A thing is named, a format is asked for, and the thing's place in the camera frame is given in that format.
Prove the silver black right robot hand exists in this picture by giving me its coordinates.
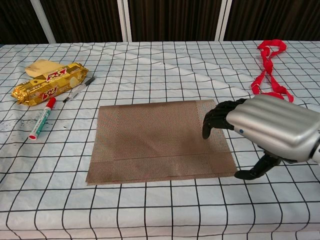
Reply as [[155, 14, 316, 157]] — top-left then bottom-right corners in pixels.
[[201, 96, 320, 181]]

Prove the brown woven placemat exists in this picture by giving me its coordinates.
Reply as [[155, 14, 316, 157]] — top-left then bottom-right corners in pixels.
[[85, 99, 238, 186]]

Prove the white black-checked tablecloth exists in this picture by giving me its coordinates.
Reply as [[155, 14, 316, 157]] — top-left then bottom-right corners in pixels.
[[0, 40, 320, 240]]

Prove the clear pen with black cap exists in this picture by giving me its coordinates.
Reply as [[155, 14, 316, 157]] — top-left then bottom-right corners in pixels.
[[62, 76, 96, 103]]

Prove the gold biscuit packet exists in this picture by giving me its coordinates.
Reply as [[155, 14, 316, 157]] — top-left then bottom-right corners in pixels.
[[10, 62, 89, 107]]

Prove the red-capped whiteboard marker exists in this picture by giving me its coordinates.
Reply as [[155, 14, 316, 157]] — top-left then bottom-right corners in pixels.
[[28, 97, 57, 141]]

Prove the red ribbon lanyard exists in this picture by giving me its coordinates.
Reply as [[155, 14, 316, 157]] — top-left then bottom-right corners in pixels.
[[250, 39, 295, 103]]

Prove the white metal frame post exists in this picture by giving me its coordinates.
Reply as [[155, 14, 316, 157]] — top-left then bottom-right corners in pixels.
[[117, 0, 133, 42], [214, 0, 233, 42], [29, 0, 56, 43]]

